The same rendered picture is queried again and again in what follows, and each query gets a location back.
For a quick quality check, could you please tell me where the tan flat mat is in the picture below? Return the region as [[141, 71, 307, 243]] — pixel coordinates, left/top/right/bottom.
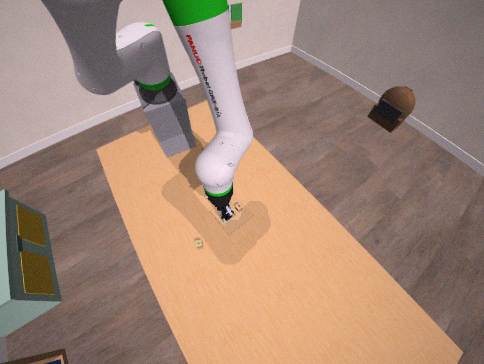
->
[[211, 194, 254, 235]]

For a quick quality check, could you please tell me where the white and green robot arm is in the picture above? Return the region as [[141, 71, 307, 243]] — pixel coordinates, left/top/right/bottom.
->
[[41, 0, 253, 204]]

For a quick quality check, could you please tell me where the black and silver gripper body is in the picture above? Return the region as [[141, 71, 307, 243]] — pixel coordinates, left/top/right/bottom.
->
[[211, 199, 231, 210]]

